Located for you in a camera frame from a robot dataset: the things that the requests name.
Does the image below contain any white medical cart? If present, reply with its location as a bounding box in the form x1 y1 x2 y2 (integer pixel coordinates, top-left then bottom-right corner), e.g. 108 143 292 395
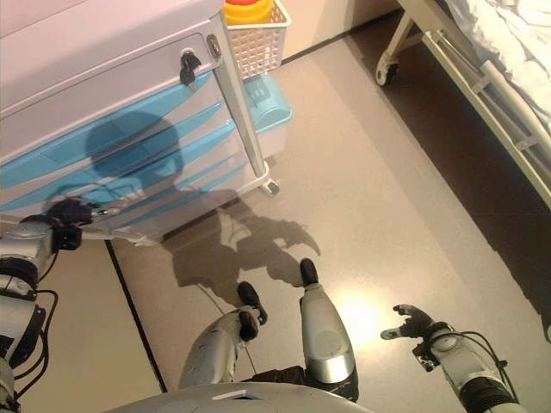
0 0 283 246

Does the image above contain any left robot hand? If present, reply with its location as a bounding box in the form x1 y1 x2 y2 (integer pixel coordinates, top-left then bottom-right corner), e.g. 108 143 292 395
41 196 111 227

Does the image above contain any blue faced cart drawer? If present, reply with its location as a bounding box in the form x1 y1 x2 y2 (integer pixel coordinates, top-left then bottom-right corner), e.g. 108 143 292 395
107 145 245 229
0 79 226 190
124 163 251 242
0 105 236 207
42 126 240 220

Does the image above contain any silver right robot leg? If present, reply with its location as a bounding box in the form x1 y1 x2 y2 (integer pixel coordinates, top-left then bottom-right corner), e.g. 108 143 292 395
299 257 361 401

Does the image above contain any yellow sharps container red lid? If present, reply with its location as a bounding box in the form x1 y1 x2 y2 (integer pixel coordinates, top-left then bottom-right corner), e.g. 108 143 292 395
222 0 275 26

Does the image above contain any white hospital bed frame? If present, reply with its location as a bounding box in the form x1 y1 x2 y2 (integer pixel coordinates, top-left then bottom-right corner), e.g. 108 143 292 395
374 0 551 207

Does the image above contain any blue lidded waste bin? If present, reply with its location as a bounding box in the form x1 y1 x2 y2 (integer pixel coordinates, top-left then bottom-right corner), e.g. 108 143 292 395
243 75 293 158

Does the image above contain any black cart key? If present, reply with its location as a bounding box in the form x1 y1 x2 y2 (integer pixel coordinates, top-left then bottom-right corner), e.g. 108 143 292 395
178 49 202 89

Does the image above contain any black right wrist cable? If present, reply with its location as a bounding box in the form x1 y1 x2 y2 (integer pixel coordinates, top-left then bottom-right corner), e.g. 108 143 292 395
447 329 517 405

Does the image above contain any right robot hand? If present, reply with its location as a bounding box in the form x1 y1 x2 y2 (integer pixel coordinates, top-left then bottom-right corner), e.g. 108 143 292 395
381 303 434 342

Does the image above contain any white bed sheet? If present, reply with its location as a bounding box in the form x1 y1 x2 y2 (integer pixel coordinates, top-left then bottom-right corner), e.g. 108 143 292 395
438 0 551 126

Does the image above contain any white plastic lattice basket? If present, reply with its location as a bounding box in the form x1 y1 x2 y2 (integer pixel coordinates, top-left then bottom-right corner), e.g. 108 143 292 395
223 0 294 81

